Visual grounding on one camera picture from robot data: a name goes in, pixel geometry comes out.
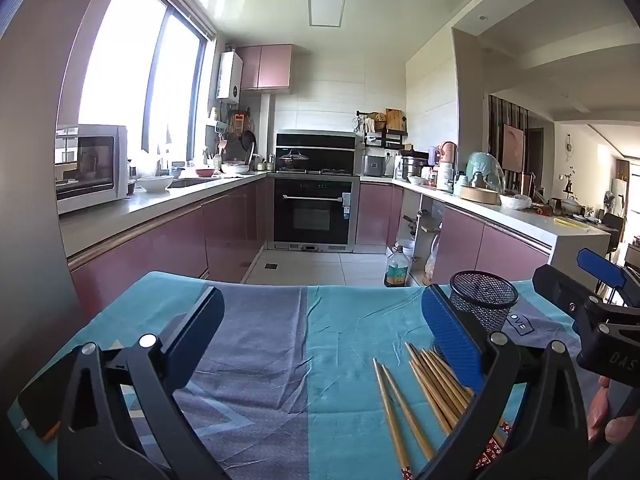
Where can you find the cooking oil bottle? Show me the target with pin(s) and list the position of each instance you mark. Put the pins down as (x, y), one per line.
(397, 270)

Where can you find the teal and grey tablecloth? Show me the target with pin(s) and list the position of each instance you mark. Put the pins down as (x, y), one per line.
(280, 360)

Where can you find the bunch of wooden chopsticks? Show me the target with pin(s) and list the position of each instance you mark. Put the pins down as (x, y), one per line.
(435, 385)

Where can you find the black mesh utensil holder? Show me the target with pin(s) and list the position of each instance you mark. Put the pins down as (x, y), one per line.
(487, 305)

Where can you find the white jar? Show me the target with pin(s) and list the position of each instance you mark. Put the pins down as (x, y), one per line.
(444, 177)

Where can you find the pink wall cabinet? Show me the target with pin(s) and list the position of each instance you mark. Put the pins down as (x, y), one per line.
(265, 66)

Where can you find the white microwave oven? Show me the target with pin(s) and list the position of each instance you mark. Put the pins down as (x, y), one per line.
(90, 167)

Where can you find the black smartphone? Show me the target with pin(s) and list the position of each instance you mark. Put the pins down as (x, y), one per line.
(47, 400)

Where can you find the pink wall painting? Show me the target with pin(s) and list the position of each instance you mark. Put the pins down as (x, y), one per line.
(513, 147)

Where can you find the pot with glass lid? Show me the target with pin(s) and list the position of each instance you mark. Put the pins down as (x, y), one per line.
(293, 158)

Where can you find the wooden cutting board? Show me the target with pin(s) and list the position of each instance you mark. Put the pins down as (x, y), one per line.
(394, 119)

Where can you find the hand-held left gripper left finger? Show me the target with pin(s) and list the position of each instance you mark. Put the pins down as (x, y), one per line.
(192, 330)

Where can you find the wall clock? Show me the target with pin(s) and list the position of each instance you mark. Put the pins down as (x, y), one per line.
(568, 146)

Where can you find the green food cover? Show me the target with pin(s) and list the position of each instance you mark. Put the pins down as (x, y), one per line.
(487, 167)

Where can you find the pink bowl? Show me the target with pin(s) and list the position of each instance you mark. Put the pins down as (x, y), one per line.
(205, 172)

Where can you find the hanging black frying pan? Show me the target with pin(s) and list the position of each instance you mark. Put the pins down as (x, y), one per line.
(248, 141)

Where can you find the black built-in oven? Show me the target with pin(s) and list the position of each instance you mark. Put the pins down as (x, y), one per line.
(315, 210)

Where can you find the round bamboo steamer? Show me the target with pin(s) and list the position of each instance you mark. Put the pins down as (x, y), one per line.
(480, 195)

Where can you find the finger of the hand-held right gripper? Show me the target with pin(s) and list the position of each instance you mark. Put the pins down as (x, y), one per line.
(560, 285)
(600, 266)

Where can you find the white wall water heater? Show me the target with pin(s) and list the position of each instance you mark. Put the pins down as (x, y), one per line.
(230, 76)

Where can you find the person's right hand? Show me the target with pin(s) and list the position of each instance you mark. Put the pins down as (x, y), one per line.
(597, 410)

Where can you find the large kitchen window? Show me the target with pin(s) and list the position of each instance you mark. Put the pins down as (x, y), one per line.
(125, 60)

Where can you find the clear plastic bag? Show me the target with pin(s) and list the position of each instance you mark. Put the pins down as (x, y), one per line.
(431, 265)

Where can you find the steel steamer pot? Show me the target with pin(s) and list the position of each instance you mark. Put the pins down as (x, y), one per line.
(414, 167)

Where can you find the white bowl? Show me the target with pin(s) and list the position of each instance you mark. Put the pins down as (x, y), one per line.
(154, 184)
(235, 168)

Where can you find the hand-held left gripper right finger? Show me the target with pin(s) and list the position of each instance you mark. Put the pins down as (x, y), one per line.
(450, 330)

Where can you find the black range hood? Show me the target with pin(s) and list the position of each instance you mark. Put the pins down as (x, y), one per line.
(315, 140)

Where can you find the pink kitchen base cabinets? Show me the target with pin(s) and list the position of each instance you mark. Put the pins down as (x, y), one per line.
(175, 240)
(470, 240)

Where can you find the white plastic bag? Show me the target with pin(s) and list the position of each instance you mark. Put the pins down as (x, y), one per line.
(515, 202)

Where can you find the square ceiling light panel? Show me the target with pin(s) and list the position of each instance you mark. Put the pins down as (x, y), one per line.
(327, 8)

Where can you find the black dining chair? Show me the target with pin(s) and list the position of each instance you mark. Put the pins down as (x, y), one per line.
(612, 230)

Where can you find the flat yellow packet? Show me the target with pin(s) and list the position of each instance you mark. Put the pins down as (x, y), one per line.
(570, 223)

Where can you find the pink kettle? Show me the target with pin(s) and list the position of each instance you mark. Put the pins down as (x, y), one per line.
(448, 152)

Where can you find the black wall rack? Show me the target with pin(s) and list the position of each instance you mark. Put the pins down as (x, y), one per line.
(382, 137)

